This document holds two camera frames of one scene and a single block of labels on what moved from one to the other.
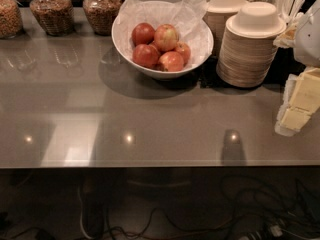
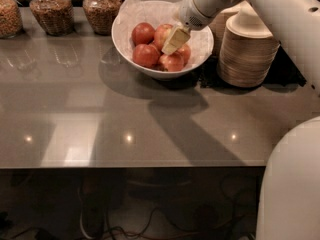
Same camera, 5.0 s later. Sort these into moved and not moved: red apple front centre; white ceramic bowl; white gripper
Moved: white gripper
Not moved: white ceramic bowl; red apple front centre
